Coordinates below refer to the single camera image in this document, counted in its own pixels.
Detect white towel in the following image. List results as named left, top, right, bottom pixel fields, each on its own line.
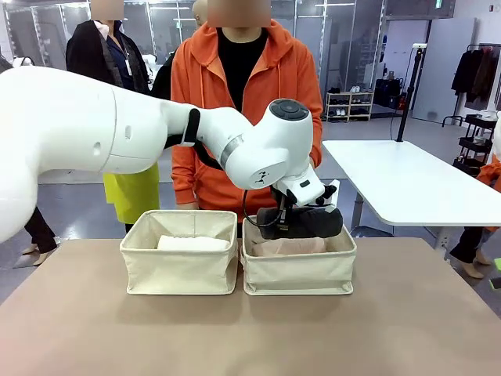
left=156, top=233, right=232, bottom=253

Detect dark grey towel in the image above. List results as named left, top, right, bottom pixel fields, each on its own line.
left=255, top=206, right=345, bottom=241

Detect person in orange hoodie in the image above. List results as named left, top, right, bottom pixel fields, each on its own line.
left=170, top=0, right=324, bottom=213

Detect person in dark grey coat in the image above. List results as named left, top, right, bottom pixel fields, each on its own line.
left=13, top=205, right=62, bottom=268

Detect black luggage bags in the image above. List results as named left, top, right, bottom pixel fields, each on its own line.
left=373, top=77, right=405, bottom=110

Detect black pole with white top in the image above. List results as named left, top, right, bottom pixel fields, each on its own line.
left=395, top=42, right=428, bottom=143

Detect person black coat yellow skirt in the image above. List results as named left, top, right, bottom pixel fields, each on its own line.
left=65, top=0, right=162, bottom=235

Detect person orange top dark trousers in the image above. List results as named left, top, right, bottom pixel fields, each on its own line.
left=449, top=154, right=501, bottom=280

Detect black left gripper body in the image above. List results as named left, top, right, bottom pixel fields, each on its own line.
left=269, top=187, right=299, bottom=236

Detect clothes rack with dark coats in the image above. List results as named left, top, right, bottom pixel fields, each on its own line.
left=451, top=42, right=501, bottom=111

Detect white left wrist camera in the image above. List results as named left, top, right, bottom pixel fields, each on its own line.
left=312, top=179, right=341, bottom=211

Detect wooden shoe rack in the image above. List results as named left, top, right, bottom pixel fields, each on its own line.
left=325, top=89, right=376, bottom=123

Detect white table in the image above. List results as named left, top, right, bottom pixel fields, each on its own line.
left=321, top=139, right=501, bottom=262

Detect pink towel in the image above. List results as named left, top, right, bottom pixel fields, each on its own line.
left=249, top=237, right=328, bottom=258

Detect black trolley cart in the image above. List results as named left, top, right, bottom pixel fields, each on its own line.
left=452, top=112, right=499, bottom=178

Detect cream fabric basket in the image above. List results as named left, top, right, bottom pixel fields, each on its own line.
left=119, top=209, right=240, bottom=296
left=240, top=214, right=359, bottom=296

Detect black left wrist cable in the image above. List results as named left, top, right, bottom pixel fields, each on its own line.
left=241, top=189, right=289, bottom=230

